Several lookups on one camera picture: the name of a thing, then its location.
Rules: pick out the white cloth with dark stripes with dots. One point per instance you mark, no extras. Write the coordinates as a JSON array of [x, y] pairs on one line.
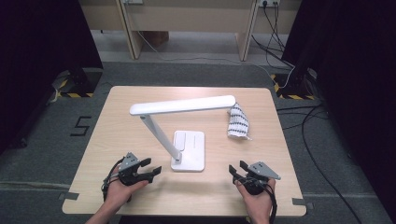
[[238, 123]]

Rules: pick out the stand base with striped tape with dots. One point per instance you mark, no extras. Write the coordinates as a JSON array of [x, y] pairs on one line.
[[82, 81], [292, 87]]

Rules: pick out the grey tape piece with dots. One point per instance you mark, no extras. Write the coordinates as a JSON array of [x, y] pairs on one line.
[[302, 202], [69, 196]]

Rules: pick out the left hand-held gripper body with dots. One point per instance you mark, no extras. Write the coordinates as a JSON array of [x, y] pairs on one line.
[[128, 163]]

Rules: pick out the black curtain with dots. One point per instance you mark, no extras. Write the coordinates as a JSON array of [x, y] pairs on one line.
[[37, 62], [355, 77]]

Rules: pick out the white desk lamp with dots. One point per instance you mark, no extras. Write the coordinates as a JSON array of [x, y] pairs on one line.
[[186, 105]]

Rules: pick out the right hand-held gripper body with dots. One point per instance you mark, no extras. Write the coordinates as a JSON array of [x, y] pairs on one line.
[[261, 170]]

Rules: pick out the person's left hand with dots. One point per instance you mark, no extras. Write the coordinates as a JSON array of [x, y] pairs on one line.
[[118, 194]]

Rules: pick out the brown cardboard box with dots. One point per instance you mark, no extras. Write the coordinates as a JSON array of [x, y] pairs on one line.
[[157, 37]]

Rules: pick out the person's right hand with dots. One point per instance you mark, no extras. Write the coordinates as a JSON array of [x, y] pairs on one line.
[[260, 205]]

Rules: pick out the white wall socket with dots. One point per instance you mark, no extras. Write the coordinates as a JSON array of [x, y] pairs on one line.
[[133, 1], [269, 2]]

